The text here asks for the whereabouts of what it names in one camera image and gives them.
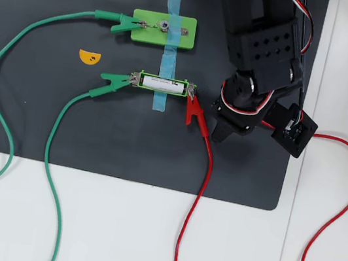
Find green test lead cable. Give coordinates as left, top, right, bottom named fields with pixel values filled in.
left=0, top=0, right=97, bottom=222
left=26, top=86, right=93, bottom=261

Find green connector block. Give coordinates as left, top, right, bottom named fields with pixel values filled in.
left=129, top=8, right=199, bottom=51

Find black camera cable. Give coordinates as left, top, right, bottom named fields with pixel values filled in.
left=285, top=0, right=324, bottom=114

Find dark grey work mat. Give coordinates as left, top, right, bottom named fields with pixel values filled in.
left=0, top=0, right=330, bottom=215

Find green alligator clip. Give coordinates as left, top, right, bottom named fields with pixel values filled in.
left=87, top=69, right=137, bottom=105
left=92, top=8, right=148, bottom=39

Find white AA battery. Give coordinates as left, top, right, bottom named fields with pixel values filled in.
left=141, top=74, right=186, bottom=95

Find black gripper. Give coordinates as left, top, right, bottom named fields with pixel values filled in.
left=207, top=90, right=278, bottom=152

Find red test lead cable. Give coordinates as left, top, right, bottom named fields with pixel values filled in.
left=238, top=119, right=348, bottom=261
left=173, top=133, right=218, bottom=261

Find red white black servo wires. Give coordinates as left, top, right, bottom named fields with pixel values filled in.
left=217, top=80, right=276, bottom=120
left=283, top=0, right=320, bottom=56

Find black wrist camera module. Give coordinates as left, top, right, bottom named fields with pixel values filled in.
left=267, top=100, right=322, bottom=162

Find green battery holder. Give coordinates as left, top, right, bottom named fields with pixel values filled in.
left=128, top=68, right=199, bottom=100

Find blue masking tape strip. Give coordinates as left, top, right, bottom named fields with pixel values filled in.
left=152, top=52, right=177, bottom=114
left=159, top=0, right=186, bottom=52

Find orange sticker lightning mark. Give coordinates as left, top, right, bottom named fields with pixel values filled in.
left=77, top=48, right=102, bottom=67

